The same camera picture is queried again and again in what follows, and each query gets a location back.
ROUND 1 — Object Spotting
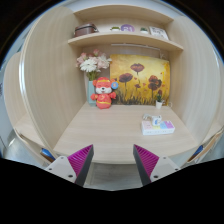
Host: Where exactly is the pink white flower bouquet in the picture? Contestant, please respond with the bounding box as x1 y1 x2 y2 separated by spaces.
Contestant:
76 49 112 81

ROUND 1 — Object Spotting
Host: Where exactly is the wooden wall shelf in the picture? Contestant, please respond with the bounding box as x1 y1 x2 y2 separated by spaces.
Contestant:
68 32 183 51

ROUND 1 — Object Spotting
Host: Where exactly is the small potted shelf succulent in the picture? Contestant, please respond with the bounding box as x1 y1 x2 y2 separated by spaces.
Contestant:
140 27 149 34

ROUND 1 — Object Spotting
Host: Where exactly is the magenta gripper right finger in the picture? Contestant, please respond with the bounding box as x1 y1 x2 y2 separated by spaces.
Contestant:
133 145 180 186

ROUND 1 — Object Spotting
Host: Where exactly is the red plush bear toy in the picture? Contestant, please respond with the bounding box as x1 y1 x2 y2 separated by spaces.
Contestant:
91 77 118 109

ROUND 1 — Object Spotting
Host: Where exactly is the purple round clock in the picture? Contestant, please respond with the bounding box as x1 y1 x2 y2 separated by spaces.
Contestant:
121 24 135 32

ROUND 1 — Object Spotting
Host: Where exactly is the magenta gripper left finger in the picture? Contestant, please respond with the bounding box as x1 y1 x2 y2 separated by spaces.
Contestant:
46 145 94 186

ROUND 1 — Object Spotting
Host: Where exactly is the poppy flower painting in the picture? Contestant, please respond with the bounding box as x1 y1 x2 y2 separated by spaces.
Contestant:
110 54 170 105

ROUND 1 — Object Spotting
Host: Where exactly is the small green shelf plant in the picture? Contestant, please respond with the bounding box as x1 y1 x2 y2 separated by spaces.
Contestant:
110 26 120 32

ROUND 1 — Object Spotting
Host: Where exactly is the framed picture on shelf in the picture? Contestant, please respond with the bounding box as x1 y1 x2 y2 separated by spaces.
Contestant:
149 26 168 40

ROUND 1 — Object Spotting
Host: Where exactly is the small white potted plant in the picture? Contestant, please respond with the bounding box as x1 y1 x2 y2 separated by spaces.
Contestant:
156 90 163 109

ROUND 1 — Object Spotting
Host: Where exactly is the teal flower vase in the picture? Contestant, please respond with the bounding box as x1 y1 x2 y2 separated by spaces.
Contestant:
87 81 96 106

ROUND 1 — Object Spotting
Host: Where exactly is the white pastel power strip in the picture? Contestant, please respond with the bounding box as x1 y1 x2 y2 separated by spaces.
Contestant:
141 121 175 135

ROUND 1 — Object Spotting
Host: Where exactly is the brown storage box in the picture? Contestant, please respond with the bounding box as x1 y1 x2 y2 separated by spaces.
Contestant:
74 23 98 37

